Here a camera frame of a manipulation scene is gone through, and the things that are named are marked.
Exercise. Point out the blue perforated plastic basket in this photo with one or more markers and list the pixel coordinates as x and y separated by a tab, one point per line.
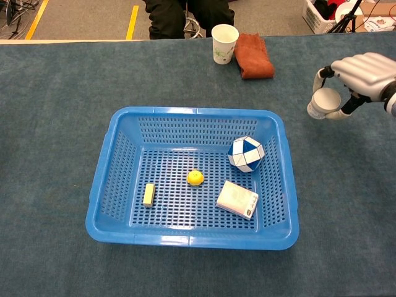
191	239

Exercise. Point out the cardboard box with print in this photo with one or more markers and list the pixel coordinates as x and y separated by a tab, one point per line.
379	18

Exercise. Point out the small yellow ball toy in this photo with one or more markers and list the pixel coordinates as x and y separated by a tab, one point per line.
194	177

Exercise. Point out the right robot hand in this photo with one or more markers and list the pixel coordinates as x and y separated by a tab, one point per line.
365	74

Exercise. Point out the white card box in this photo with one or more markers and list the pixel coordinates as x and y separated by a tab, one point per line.
236	199

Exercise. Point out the black tripod stand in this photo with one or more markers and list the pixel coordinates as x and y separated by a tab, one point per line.
345	17

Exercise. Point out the chrome swivel stool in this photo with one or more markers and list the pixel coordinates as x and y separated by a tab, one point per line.
193	24

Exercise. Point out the white plastic jar with lid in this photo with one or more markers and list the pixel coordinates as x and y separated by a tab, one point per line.
323	103

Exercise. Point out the white plastic storage basket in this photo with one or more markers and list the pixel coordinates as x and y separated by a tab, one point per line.
318	17

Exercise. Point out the person in black trousers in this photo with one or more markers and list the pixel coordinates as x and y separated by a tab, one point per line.
173	18

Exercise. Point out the blue white snake puzzle ball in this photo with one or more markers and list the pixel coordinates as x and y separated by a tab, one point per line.
246	154

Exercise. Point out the yellow rectangular eraser block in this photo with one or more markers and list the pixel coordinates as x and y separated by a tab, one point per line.
149	195

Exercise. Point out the brown folded cloth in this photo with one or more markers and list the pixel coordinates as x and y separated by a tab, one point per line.
253	58

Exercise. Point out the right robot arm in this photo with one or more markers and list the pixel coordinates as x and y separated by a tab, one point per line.
391	102

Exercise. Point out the white paper cup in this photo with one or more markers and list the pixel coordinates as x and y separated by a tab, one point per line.
223	43

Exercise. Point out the teal felt table mat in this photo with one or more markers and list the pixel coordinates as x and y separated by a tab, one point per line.
55	139

